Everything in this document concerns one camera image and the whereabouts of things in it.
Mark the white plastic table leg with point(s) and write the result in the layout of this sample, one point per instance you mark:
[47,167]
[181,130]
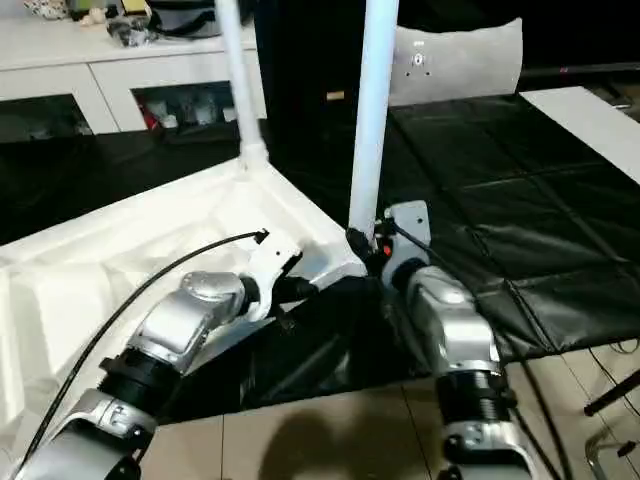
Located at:
[372,125]
[240,85]

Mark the white plastic table top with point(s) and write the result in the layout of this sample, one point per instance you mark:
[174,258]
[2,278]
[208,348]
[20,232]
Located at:
[100,260]

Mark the black work mat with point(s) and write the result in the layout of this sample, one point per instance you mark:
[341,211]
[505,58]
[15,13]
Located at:
[525,175]

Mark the black box with yellow label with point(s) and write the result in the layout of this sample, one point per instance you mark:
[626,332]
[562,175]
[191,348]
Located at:
[310,50]

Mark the grey cushion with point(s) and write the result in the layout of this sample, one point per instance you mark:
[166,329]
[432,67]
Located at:
[465,60]

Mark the white flat board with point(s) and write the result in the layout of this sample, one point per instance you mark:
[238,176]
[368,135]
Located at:
[590,130]

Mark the black tripod leg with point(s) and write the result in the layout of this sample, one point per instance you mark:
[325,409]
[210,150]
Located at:
[615,397]

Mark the grey rounded device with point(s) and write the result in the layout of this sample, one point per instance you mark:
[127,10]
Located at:
[185,20]

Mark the dark tangled small object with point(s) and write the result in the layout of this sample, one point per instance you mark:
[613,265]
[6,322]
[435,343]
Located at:
[127,32]

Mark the white cabinet with glass doors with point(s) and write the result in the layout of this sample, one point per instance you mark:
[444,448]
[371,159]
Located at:
[75,65]

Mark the yellow small box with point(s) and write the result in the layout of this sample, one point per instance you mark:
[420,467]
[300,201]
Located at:
[135,6]

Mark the pale small toy figure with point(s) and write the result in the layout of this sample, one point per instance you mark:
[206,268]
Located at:
[93,18]

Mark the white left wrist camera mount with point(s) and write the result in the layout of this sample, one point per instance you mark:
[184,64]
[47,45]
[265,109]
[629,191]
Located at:
[272,265]

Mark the chrome metal frame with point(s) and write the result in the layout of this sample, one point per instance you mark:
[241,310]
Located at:
[595,455]

